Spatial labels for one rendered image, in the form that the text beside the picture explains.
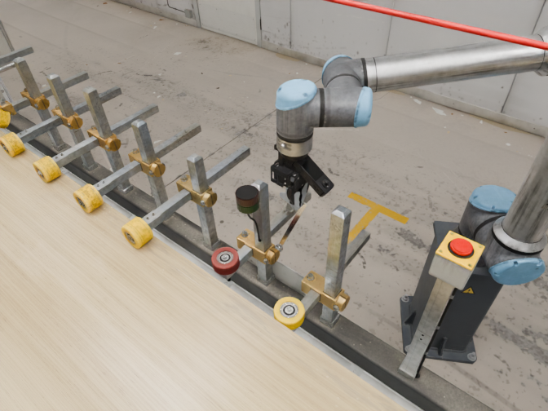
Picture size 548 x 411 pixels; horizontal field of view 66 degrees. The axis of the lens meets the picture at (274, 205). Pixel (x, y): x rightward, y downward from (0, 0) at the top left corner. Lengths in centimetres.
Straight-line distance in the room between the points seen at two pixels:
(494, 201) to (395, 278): 94
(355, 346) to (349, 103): 70
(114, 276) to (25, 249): 32
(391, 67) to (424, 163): 204
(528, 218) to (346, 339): 62
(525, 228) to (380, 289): 107
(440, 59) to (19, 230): 131
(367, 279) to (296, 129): 146
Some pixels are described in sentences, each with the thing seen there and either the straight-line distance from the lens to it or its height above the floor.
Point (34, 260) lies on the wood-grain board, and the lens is 142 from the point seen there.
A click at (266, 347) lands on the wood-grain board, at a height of 90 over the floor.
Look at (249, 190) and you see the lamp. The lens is 108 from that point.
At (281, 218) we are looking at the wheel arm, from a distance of 138.
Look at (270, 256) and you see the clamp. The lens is 127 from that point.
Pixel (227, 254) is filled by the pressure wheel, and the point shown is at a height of 90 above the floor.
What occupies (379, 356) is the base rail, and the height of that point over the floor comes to 70.
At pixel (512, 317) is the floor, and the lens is 241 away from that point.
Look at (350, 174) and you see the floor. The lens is 291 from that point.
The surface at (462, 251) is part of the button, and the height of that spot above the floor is 123.
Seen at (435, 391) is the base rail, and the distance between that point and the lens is 130.
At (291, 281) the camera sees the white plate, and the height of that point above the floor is 74.
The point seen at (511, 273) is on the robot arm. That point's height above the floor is 79.
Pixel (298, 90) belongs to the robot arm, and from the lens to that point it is 96.
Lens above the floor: 185
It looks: 44 degrees down
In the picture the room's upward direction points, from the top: 3 degrees counter-clockwise
